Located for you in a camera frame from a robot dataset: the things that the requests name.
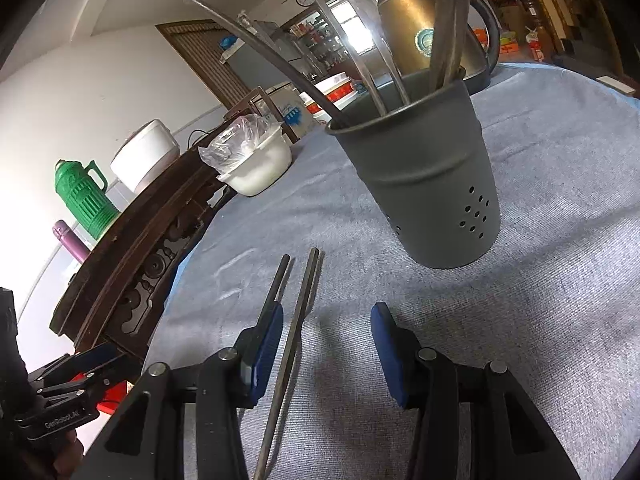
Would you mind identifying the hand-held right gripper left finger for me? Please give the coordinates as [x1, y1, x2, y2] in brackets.
[75, 302, 286, 480]

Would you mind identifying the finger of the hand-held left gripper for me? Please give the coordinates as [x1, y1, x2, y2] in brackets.
[35, 355, 132, 403]
[27, 342, 121, 386]

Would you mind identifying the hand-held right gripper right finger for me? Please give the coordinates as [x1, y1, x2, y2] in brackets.
[370, 301, 583, 480]

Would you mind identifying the dark chopstick with gold marks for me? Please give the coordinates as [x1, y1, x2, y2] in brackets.
[270, 255, 292, 312]

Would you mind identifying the grey perforated utensil holder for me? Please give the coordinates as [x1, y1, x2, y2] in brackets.
[326, 66, 502, 270]

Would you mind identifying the person's left hand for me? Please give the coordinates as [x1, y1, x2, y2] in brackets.
[50, 436, 85, 480]

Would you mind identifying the red plastic object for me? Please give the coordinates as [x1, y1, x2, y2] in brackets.
[96, 381, 127, 415]

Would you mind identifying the purple bottle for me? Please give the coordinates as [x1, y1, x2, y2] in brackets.
[52, 219, 92, 264]

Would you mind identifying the green thermos jug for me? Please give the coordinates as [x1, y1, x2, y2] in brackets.
[54, 159, 122, 242]

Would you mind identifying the white basin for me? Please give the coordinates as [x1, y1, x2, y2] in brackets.
[217, 127, 294, 197]

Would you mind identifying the grey tablecloth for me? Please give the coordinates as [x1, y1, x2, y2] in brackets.
[142, 62, 640, 480]

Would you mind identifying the white rice cooker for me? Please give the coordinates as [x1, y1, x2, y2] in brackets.
[110, 119, 181, 194]

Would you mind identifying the clear plastic bag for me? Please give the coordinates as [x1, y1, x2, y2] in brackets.
[198, 114, 282, 176]

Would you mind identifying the white chest with blue print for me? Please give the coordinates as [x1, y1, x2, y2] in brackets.
[270, 85, 322, 142]

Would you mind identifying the red rimmed bowl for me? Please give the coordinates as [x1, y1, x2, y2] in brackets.
[320, 80, 360, 100]

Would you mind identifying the long thin grey stick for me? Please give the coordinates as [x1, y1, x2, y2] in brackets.
[184, 0, 351, 128]

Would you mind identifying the metal chopstick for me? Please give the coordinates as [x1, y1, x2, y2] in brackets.
[327, 0, 412, 107]
[304, 0, 392, 117]

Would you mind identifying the black kettle base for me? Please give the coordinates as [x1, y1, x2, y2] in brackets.
[462, 67, 493, 95]

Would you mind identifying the brown wooden door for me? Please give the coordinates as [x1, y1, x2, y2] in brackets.
[156, 20, 252, 112]

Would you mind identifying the golden electric kettle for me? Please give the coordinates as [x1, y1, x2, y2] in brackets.
[377, 0, 502, 92]

